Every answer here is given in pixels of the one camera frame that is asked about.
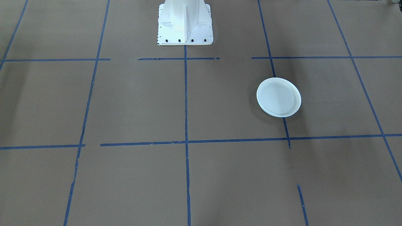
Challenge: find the light blue ceramic plate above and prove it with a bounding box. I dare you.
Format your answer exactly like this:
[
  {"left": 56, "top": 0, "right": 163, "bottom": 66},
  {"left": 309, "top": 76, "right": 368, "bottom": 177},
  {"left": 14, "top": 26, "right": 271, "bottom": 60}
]
[
  {"left": 260, "top": 107, "right": 294, "bottom": 118},
  {"left": 258, "top": 102, "right": 297, "bottom": 117}
]

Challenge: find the white ceramic plate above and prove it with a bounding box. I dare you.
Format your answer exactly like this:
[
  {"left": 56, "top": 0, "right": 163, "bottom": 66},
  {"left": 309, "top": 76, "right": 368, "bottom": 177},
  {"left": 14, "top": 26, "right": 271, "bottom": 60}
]
[{"left": 256, "top": 77, "right": 302, "bottom": 116}]

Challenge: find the white pillar stand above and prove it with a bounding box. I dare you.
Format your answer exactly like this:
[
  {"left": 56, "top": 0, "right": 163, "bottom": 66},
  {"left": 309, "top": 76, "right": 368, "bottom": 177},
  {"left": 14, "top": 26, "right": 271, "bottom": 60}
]
[{"left": 157, "top": 0, "right": 214, "bottom": 46}]

